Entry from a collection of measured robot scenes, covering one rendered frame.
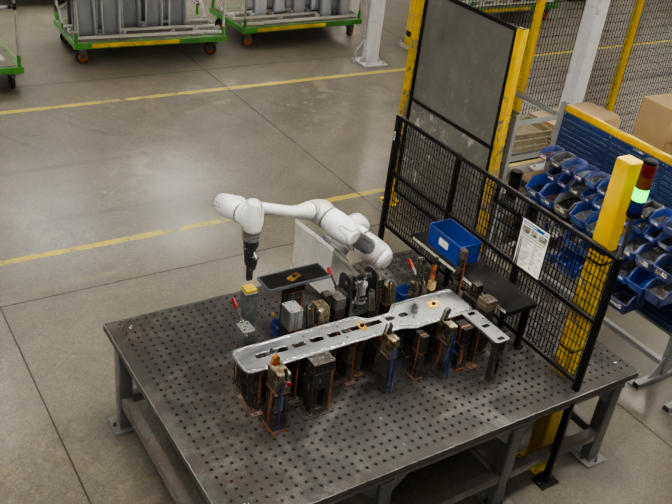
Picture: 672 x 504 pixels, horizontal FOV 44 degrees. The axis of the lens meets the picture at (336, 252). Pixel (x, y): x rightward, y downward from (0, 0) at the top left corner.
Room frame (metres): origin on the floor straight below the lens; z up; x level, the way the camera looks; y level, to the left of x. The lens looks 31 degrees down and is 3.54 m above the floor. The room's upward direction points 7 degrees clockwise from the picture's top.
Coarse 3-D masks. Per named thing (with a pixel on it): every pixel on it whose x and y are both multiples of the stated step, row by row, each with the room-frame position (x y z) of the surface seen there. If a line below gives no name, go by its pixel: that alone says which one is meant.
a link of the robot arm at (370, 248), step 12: (324, 216) 3.87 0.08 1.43; (336, 216) 3.86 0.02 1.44; (324, 228) 3.85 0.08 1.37; (336, 228) 3.81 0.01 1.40; (348, 228) 3.81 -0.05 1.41; (336, 240) 3.81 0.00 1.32; (348, 240) 3.78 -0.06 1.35; (360, 240) 4.01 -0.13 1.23; (372, 240) 4.20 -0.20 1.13; (360, 252) 4.20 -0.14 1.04; (372, 252) 4.18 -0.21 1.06; (384, 252) 4.23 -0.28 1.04; (372, 264) 4.22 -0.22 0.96; (384, 264) 4.20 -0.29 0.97
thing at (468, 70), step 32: (448, 0) 6.62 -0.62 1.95; (416, 32) 6.86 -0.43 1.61; (448, 32) 6.56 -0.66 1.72; (480, 32) 6.26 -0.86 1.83; (512, 32) 5.99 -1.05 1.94; (416, 64) 6.83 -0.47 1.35; (448, 64) 6.50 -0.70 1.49; (480, 64) 6.20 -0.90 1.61; (512, 64) 5.90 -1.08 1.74; (416, 96) 6.79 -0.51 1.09; (448, 96) 6.45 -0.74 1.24; (480, 96) 6.15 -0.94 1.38; (512, 96) 5.89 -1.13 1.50; (448, 128) 6.40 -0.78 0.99; (480, 128) 6.10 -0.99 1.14; (448, 160) 6.34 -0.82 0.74; (480, 160) 6.05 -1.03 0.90; (448, 192) 6.29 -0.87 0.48; (480, 192) 5.99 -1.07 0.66
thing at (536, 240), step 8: (528, 224) 4.08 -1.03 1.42; (536, 224) 4.04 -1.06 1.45; (520, 232) 4.12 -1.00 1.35; (528, 232) 4.07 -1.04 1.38; (536, 232) 4.03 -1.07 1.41; (544, 232) 3.98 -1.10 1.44; (520, 240) 4.10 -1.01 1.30; (528, 240) 4.06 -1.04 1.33; (536, 240) 4.02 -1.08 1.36; (544, 240) 3.97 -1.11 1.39; (520, 248) 4.09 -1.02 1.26; (528, 248) 4.05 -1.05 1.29; (536, 248) 4.00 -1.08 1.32; (544, 248) 3.96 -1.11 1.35; (520, 256) 4.08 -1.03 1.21; (528, 256) 4.04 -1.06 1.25; (536, 256) 3.99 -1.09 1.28; (544, 256) 3.95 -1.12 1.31; (520, 264) 4.07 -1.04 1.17; (528, 264) 4.02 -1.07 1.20; (536, 264) 3.98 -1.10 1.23; (528, 272) 4.01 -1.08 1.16; (536, 272) 3.97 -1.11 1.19; (536, 280) 3.96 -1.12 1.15
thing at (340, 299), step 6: (336, 294) 3.67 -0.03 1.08; (342, 294) 3.68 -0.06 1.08; (336, 300) 3.62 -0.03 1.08; (342, 300) 3.64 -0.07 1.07; (330, 306) 3.66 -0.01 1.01; (336, 306) 3.62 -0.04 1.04; (342, 306) 3.64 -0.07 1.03; (330, 312) 3.65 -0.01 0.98; (336, 312) 3.62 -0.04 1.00; (342, 312) 3.64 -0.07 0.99; (330, 318) 3.65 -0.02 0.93; (336, 318) 3.63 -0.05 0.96; (330, 336) 3.63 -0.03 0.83
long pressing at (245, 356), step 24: (408, 312) 3.71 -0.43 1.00; (432, 312) 3.73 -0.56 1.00; (456, 312) 3.76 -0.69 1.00; (288, 336) 3.36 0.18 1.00; (312, 336) 3.39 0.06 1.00; (336, 336) 3.41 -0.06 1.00; (360, 336) 3.44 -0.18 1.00; (240, 360) 3.13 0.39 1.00; (264, 360) 3.15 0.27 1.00; (288, 360) 3.18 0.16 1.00
